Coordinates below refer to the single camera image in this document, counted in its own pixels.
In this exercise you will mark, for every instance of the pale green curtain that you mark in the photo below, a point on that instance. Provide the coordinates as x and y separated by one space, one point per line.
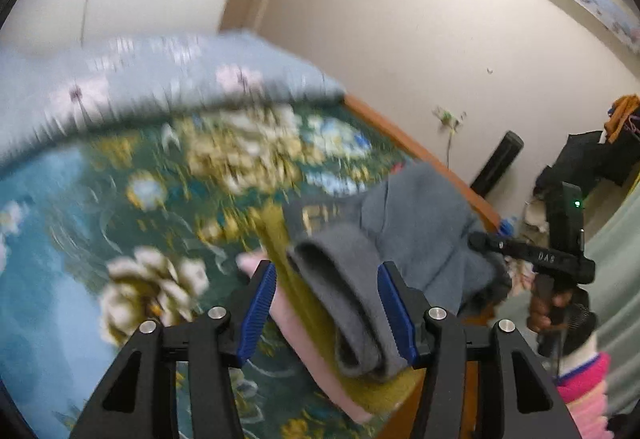
620 269

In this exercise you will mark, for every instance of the wooden bed frame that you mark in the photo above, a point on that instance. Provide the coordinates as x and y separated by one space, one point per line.
425 149

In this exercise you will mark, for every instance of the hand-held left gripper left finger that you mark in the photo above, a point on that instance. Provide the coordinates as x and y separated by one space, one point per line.
260 304

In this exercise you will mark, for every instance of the olive garment with pink cuff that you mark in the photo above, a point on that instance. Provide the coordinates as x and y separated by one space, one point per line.
372 394

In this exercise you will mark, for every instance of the light blue floral quilt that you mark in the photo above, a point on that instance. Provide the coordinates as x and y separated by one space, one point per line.
150 74

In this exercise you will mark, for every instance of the grey fleece garment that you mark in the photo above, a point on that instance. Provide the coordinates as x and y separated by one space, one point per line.
425 219

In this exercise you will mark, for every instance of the blue bottle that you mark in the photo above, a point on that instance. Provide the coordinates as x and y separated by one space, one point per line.
507 225

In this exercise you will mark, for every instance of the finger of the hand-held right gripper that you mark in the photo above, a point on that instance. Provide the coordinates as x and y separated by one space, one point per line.
492 244

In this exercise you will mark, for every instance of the black cylinder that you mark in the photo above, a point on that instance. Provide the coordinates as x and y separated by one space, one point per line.
500 159

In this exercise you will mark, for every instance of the teal floral bed sheet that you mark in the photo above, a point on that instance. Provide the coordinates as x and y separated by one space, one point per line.
75 229

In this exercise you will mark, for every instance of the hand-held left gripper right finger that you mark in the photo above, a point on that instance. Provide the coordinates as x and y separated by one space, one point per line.
397 314

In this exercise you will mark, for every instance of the person's right hand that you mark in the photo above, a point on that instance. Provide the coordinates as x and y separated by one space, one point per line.
541 314

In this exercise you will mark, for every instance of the orange cloth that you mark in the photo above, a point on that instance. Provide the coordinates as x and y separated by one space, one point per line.
622 114

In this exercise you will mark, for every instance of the dark clothes pile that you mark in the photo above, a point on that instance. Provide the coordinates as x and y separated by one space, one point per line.
585 154

